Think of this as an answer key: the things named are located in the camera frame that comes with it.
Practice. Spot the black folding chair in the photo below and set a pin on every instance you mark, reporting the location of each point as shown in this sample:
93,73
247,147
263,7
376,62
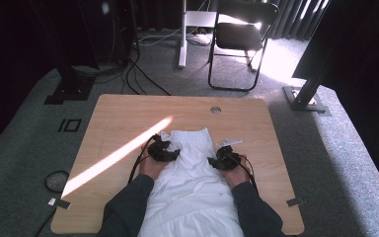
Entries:
242,36

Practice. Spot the dark flat panel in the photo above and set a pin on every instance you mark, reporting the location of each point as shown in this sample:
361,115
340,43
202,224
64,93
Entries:
352,42

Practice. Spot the dark pleated curtain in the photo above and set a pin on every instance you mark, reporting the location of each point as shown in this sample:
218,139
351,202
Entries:
292,19

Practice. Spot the dark tape strip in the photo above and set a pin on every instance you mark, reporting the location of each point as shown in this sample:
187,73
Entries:
296,201

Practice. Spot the white cloth garment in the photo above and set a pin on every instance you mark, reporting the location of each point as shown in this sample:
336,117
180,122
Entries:
190,184

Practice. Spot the white desk stand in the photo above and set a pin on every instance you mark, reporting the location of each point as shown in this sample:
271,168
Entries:
182,39

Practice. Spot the black metal stand grey base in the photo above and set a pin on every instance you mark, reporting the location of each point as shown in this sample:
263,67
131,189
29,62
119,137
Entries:
306,95

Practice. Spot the person's left hand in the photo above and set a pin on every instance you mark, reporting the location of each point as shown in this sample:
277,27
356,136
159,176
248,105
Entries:
150,168

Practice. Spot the black metal stand flat base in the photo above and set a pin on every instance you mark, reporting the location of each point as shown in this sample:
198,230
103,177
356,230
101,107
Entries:
69,82

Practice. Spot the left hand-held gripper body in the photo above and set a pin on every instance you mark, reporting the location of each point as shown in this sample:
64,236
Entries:
159,149

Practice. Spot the dark tape with white end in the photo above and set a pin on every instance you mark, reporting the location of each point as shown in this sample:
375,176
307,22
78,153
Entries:
60,203

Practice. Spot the person's right hand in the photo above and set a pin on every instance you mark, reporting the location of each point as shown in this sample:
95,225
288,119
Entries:
237,176

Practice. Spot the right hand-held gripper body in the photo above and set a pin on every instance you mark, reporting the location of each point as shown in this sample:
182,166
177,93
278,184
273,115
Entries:
227,157

